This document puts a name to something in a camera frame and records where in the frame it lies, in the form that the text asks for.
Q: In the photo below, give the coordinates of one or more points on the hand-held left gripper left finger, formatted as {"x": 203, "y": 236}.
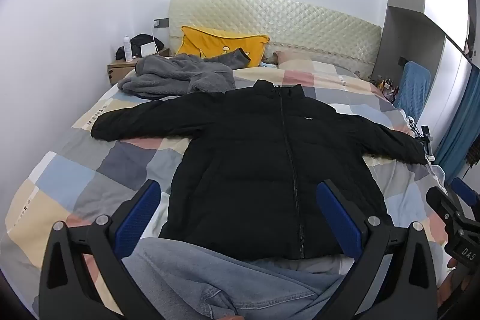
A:
{"x": 135, "y": 218}

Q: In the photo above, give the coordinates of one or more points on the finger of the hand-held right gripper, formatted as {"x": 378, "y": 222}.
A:
{"x": 465, "y": 190}
{"x": 438, "y": 200}

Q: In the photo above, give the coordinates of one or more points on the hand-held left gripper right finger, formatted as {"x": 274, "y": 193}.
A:
{"x": 339, "y": 218}

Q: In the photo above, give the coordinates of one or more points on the black puffer jacket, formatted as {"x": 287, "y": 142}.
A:
{"x": 255, "y": 162}

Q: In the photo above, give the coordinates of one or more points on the person's right hand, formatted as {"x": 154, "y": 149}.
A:
{"x": 448, "y": 263}

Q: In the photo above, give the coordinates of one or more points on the blue curtain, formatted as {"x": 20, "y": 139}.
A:
{"x": 461, "y": 128}

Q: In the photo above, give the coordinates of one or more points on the pastel checked bed cover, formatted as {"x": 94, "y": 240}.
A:
{"x": 123, "y": 155}

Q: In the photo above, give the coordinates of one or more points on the black phone stand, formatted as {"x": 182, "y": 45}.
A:
{"x": 425, "y": 134}

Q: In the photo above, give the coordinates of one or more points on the person's blue jeans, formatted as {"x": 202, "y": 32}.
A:
{"x": 210, "y": 282}

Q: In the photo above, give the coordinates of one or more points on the blue towel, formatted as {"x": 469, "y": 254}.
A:
{"x": 414, "y": 91}

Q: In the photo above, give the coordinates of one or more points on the group of small bottles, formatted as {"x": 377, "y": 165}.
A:
{"x": 386, "y": 84}

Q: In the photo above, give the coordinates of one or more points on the wooden nightstand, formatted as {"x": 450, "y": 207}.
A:
{"x": 119, "y": 72}

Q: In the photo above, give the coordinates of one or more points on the grey fleece garment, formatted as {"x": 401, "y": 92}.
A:
{"x": 176, "y": 74}

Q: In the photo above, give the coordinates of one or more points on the white box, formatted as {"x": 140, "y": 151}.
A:
{"x": 147, "y": 49}

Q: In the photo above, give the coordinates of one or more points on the light blue cloth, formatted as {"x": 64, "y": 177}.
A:
{"x": 269, "y": 64}

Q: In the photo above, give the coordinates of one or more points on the white spray bottle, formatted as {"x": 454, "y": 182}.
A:
{"x": 128, "y": 48}

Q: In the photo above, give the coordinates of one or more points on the pink pillow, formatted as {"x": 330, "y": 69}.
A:
{"x": 290, "y": 55}

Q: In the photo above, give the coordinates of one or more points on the black bag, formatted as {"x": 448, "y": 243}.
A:
{"x": 144, "y": 39}

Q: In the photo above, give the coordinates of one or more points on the yellow pillow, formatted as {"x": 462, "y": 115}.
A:
{"x": 221, "y": 42}

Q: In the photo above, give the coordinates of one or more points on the cream quilted headboard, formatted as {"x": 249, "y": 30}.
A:
{"x": 300, "y": 27}

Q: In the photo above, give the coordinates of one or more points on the dark wall switch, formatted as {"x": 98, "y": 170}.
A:
{"x": 402, "y": 61}

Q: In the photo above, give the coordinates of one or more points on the grey wall socket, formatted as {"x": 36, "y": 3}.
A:
{"x": 161, "y": 22}

